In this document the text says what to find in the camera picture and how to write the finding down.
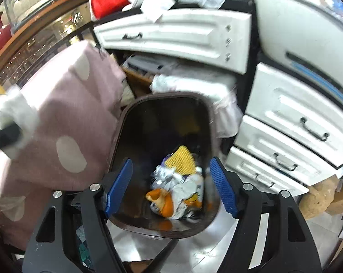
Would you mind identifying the dark brown trash bin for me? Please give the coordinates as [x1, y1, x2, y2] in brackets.
[106, 91, 222, 239]

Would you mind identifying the red ceramic vase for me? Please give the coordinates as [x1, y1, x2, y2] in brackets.
[0, 10, 11, 53]

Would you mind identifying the white paper towel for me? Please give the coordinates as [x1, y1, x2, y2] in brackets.
[140, 0, 175, 23]

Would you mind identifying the grey flat box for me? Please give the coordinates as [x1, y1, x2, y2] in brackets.
[122, 55, 168, 76]

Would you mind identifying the white pink frilly cloth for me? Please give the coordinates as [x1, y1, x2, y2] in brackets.
[149, 72, 244, 138]

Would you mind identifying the yellow foam net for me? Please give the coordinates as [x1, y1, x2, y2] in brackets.
[164, 145, 197, 175]

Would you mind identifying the silver foil wrapper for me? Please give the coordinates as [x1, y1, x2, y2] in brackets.
[150, 166, 178, 190]

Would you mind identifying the wooden topped black railing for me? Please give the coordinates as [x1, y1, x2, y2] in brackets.
[0, 0, 94, 91]

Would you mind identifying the pink polka dot tablecloth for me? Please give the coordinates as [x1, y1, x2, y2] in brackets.
[0, 40, 126, 251]

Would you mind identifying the white drawer unit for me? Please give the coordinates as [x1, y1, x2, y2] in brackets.
[225, 63, 343, 197]

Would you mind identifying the checked cloth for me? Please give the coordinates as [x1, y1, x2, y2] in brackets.
[73, 225, 95, 270]

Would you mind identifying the brown paper bag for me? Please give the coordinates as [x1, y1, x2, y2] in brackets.
[298, 175, 341, 219]

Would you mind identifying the white tissue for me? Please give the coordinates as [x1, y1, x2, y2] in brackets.
[0, 87, 41, 160]

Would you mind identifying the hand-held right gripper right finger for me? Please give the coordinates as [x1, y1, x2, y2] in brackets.
[209, 156, 322, 273]

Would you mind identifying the small white drink bottle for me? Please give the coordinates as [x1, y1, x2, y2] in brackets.
[193, 166, 204, 202]

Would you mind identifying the white drawer cabinet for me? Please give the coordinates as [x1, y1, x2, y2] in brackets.
[93, 7, 252, 76]

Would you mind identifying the white printer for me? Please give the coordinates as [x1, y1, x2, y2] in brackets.
[254, 0, 343, 114]

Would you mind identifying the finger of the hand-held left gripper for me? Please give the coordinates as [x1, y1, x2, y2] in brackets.
[0, 124, 21, 152]

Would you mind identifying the cardboard box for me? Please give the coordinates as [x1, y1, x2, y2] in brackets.
[325, 165, 343, 222]

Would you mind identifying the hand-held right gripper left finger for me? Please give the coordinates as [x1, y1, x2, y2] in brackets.
[22, 158, 134, 273]

